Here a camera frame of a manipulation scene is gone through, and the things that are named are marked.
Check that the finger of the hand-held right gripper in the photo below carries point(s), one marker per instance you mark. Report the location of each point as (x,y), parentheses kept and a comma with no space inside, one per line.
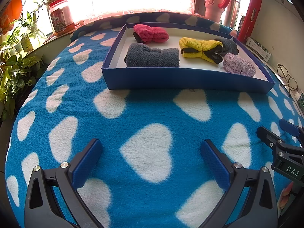
(290,127)
(269,138)

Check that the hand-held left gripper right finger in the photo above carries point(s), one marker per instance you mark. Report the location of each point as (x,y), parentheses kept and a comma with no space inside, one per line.
(213,162)

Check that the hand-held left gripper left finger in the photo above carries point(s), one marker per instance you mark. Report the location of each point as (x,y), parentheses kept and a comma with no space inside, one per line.
(86,165)

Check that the round brown eyeglasses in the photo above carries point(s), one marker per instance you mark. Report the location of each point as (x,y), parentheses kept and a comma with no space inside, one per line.
(288,78)

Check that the blue heart-print blanket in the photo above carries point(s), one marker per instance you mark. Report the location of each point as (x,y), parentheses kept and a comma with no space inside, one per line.
(147,133)

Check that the lilac fuzzy sock pair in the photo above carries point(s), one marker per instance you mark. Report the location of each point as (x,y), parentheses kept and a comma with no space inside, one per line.
(238,65)

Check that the blue cardboard box tray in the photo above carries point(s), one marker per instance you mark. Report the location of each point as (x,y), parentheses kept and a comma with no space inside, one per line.
(190,82)

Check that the small white and green box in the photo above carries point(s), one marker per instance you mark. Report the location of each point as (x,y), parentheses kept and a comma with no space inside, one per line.
(260,48)

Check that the dark grey fuzzy sock pair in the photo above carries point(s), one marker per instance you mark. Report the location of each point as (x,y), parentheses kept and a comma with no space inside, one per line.
(229,45)

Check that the leafy green pothos plant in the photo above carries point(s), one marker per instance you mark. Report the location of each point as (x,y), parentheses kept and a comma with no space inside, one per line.
(16,76)

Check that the yellow fuzzy sock pair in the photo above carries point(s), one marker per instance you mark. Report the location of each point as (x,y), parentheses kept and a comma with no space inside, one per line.
(193,48)

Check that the red cardboard carton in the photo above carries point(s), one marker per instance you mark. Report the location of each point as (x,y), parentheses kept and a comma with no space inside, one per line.
(250,14)

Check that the blue-grey fuzzy sock pair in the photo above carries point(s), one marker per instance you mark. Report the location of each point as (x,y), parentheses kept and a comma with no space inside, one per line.
(152,56)

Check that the stainless steel thermos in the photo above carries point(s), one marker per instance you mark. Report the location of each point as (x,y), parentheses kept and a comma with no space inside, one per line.
(232,11)

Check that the small potted plant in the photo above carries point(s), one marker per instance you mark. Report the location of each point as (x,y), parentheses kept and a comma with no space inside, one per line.
(10,46)

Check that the pink fuzzy sock pair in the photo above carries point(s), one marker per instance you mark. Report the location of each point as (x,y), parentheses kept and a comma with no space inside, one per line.
(152,34)

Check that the green plant in glass vase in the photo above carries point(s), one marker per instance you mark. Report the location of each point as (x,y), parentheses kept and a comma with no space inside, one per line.
(32,26)

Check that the plastic jar with red label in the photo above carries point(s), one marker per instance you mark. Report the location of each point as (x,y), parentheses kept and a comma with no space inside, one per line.
(61,16)

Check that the red hanging decoration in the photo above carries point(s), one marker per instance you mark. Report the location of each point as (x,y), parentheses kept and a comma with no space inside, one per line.
(10,11)

